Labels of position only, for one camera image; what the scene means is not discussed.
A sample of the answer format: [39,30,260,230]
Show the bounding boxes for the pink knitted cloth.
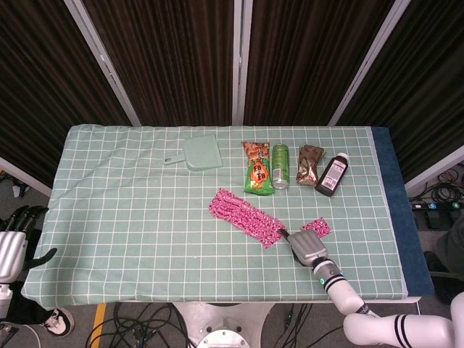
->
[208,187,287,250]

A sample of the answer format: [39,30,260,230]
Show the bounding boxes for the blue table cover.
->
[372,125,435,299]

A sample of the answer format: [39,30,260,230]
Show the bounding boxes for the black floor cable bundle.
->
[85,302,191,348]

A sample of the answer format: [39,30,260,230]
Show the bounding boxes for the pale green plastic dustpan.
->
[162,134,223,172]

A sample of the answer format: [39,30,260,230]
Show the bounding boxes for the white slanted partition post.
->
[328,0,413,126]
[64,0,141,127]

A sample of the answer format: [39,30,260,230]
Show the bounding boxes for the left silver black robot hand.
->
[0,205,58,283]

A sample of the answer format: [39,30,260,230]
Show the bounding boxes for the person leg black trousers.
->
[6,281,55,327]

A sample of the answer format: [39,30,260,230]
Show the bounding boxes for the white black sneaker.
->
[38,307,75,338]

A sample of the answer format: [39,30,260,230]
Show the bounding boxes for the brown snack packet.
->
[296,144,327,188]

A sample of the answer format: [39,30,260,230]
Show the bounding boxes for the white upright partition post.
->
[231,0,254,126]

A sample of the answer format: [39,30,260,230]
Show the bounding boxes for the dark brown medicine bottle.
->
[314,152,351,199]

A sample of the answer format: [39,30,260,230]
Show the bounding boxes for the black cable with inline switch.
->
[281,303,313,348]

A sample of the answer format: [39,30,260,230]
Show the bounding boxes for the person leg grey trousers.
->
[423,216,464,273]

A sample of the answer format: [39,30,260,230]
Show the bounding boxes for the white partition rail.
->
[0,156,54,197]
[405,144,464,194]

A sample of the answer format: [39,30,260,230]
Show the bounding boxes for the green orange snack bag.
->
[241,140,275,196]

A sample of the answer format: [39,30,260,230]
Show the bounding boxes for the green white checked tablecloth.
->
[21,124,410,307]

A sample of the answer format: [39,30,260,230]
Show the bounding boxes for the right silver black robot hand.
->
[278,228,329,268]

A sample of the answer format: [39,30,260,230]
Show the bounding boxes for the green drink can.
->
[271,144,290,190]

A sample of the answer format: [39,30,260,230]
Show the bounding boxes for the black device with stickers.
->
[411,202,464,212]

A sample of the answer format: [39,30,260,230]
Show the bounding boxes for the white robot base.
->
[170,302,276,348]

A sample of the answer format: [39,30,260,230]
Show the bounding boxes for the yellow floor tape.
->
[88,303,108,347]

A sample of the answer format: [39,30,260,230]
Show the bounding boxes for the dark ribbed partition panel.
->
[339,0,464,183]
[82,0,236,127]
[0,0,132,189]
[243,0,396,126]

